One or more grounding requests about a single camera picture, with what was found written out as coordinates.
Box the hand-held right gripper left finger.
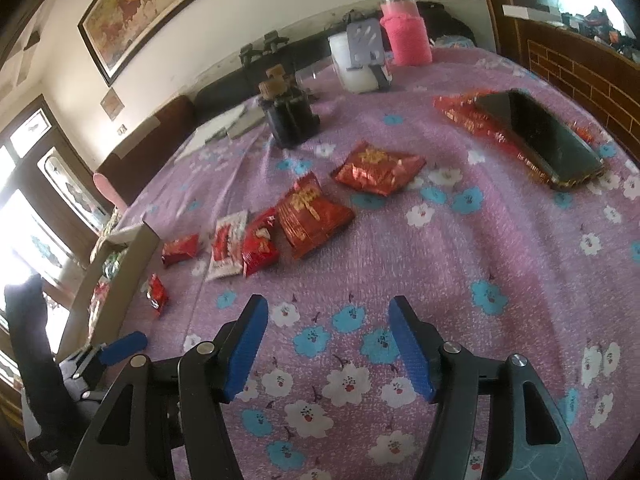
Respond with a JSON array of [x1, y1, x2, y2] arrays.
[[70, 294, 270, 480]]

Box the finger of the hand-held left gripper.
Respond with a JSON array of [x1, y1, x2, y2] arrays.
[[97, 330, 149, 367]]

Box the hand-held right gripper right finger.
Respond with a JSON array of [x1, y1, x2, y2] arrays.
[[388, 295, 577, 480]]

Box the tiny red candy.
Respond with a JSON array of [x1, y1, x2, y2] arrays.
[[145, 273, 170, 317]]

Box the green candy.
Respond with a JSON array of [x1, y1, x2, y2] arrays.
[[101, 249, 124, 279]]

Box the cardboard box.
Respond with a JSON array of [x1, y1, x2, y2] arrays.
[[56, 219, 161, 361]]

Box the red and white snack packet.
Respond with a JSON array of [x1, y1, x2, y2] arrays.
[[206, 209, 250, 282]]

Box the small red crinkled snack packet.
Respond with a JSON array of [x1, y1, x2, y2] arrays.
[[242, 208, 280, 278]]

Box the large red snack packet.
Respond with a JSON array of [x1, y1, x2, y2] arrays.
[[275, 171, 357, 260], [330, 140, 427, 197]]

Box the person's left forearm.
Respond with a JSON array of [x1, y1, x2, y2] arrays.
[[4, 273, 81, 461]]

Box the pink plush item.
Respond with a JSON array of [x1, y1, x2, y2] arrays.
[[92, 172, 127, 212]]

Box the wooden glass door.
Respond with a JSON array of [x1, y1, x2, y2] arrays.
[[0, 94, 113, 391]]

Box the brown sofa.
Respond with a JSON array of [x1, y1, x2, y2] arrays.
[[94, 94, 197, 207]]

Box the white paper sheets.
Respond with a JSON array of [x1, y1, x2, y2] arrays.
[[174, 105, 249, 162]]

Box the beige notebook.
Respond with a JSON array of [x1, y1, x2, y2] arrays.
[[225, 104, 266, 139]]

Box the black bottle with cork cap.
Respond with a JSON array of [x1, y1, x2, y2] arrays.
[[262, 77, 321, 150]]

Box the red foil envelope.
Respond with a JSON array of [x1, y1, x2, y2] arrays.
[[432, 92, 599, 184]]

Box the black smartphone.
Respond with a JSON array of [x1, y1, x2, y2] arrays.
[[473, 88, 605, 191]]

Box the black sofa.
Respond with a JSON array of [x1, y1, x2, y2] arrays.
[[192, 2, 477, 127]]

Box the clear plastic cup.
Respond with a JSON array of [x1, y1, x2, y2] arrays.
[[294, 62, 334, 97]]

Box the white plastic jar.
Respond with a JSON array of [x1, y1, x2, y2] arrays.
[[328, 32, 387, 94]]

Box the black clamp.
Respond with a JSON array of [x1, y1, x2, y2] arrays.
[[238, 42, 264, 66], [262, 31, 291, 54]]

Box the bottle with pink knit sleeve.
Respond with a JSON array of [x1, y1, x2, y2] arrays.
[[378, 0, 434, 67]]

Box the wooden brick-pattern panel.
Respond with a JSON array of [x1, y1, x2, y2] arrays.
[[474, 0, 640, 163]]

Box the white sill board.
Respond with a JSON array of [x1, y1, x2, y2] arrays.
[[502, 3, 564, 24]]

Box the dark clutter on sill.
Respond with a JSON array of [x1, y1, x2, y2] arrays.
[[559, 4, 640, 63]]

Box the small wall label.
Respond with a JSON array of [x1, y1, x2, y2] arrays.
[[99, 87, 125, 122]]

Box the framed wall painting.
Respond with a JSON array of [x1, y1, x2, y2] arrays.
[[77, 0, 273, 87]]

